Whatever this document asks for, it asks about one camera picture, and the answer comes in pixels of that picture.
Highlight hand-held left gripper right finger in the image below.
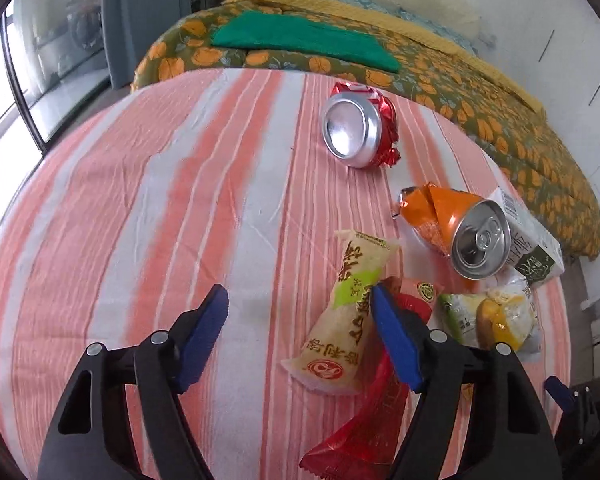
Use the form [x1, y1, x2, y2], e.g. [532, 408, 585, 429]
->
[371, 283, 563, 480]

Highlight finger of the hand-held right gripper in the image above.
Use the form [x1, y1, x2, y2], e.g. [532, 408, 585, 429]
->
[544, 375, 598, 413]

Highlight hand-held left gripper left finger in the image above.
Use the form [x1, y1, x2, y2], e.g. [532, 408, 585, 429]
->
[36, 283, 230, 480]

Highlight cream green snack packet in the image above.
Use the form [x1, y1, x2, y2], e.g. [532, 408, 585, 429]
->
[280, 229, 402, 397]

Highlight red snack wrapper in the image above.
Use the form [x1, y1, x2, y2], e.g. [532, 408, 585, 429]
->
[300, 275, 441, 480]

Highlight clear yellow bread packet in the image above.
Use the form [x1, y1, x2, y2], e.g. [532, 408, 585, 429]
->
[437, 275, 543, 363]

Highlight crushed orange can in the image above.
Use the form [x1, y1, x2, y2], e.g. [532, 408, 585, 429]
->
[392, 184, 512, 281]

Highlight white milk carton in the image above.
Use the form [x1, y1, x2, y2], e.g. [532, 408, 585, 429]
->
[487, 186, 566, 286]

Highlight crushed red can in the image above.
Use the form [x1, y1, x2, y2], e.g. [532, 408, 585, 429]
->
[321, 81, 402, 169]

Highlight orange striped tablecloth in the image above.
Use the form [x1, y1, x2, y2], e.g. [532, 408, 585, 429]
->
[0, 67, 573, 480]

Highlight orange floral quilt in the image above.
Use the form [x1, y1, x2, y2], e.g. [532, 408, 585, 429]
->
[130, 0, 600, 261]

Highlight white wardrobe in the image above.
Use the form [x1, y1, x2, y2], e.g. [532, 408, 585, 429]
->
[480, 0, 600, 346]

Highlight black framed glass door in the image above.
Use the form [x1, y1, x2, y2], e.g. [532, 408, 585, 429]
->
[0, 0, 113, 156]

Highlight green folded cloth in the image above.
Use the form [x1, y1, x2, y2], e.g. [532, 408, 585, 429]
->
[211, 10, 401, 73]

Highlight grey blue curtain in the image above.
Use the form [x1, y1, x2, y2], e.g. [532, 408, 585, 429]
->
[102, 0, 191, 91]

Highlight washing machine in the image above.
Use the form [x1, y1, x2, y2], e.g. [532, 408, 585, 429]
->
[65, 0, 106, 51]

